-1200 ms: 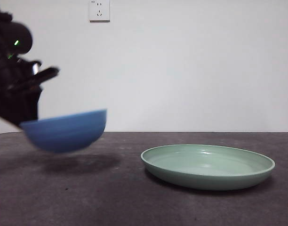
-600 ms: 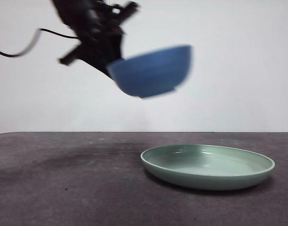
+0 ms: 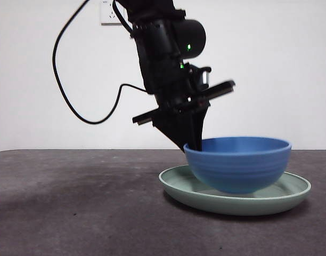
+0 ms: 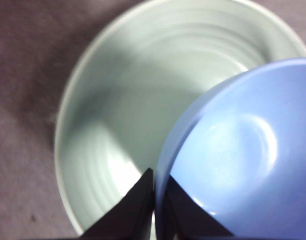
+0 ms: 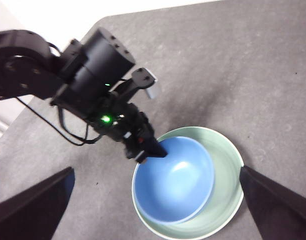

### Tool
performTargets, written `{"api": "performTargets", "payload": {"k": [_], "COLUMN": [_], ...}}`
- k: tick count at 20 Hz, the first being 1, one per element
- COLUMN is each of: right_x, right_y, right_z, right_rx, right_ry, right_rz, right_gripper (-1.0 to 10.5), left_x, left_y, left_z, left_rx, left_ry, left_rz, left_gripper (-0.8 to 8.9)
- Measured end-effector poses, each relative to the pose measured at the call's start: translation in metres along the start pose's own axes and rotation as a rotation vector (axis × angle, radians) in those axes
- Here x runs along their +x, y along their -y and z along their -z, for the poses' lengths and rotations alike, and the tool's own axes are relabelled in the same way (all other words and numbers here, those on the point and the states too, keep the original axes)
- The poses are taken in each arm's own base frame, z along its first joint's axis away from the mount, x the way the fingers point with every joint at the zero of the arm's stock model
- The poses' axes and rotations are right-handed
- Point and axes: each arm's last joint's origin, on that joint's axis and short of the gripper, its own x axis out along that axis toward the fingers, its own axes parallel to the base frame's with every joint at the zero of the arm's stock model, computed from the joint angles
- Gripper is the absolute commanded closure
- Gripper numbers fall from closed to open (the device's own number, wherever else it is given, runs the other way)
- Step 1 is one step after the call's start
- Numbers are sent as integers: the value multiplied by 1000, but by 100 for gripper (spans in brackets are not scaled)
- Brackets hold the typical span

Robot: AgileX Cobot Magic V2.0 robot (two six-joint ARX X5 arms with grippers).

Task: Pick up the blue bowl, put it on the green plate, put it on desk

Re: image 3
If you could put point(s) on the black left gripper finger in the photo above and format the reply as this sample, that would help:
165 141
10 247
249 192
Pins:
198 128
176 128

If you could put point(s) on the blue ribbed bowl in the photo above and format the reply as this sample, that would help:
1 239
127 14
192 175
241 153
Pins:
237 170

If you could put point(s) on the green round plate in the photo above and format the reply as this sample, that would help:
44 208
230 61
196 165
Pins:
232 206

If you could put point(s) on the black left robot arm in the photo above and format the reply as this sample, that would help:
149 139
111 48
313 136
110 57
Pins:
160 53

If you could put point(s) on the white wall socket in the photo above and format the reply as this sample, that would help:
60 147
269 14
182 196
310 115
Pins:
106 16

